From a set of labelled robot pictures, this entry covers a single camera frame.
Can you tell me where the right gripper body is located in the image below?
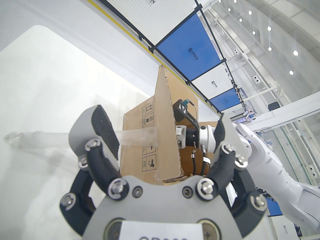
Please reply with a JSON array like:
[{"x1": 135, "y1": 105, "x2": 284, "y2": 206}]
[{"x1": 175, "y1": 125, "x2": 200, "y2": 149}]

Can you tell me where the large blue partition panel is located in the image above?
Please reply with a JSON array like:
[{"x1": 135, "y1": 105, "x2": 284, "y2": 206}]
[{"x1": 155, "y1": 9, "x2": 226, "y2": 82}]

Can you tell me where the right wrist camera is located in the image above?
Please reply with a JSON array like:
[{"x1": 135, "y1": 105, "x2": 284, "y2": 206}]
[{"x1": 173, "y1": 98, "x2": 200, "y2": 128}]

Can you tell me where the large brown cardboard carton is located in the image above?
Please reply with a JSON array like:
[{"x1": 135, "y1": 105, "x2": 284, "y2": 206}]
[{"x1": 119, "y1": 65, "x2": 240, "y2": 210}]

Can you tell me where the small blue partition panel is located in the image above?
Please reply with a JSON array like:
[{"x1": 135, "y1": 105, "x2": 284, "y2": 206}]
[{"x1": 208, "y1": 88, "x2": 245, "y2": 113}]

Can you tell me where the large white perforated partition panel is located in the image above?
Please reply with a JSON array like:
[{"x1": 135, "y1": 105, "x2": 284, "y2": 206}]
[{"x1": 79, "y1": 0, "x2": 202, "y2": 49}]

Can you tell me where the small white partition panel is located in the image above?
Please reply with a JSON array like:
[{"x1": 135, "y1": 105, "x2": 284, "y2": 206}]
[{"x1": 190, "y1": 63, "x2": 237, "y2": 101}]

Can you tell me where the clear plastic wrap strip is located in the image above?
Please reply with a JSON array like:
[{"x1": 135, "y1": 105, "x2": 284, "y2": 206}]
[{"x1": 4, "y1": 129, "x2": 160, "y2": 149}]

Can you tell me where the black cable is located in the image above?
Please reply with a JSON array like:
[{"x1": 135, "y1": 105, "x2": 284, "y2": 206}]
[
  {"x1": 191, "y1": 147, "x2": 199, "y2": 176},
  {"x1": 201, "y1": 144, "x2": 211, "y2": 176}
]

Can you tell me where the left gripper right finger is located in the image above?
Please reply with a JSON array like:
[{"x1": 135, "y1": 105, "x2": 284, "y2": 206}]
[{"x1": 196, "y1": 113, "x2": 268, "y2": 238}]

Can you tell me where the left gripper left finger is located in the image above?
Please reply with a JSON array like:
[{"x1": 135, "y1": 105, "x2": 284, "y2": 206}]
[{"x1": 59, "y1": 105, "x2": 131, "y2": 238}]

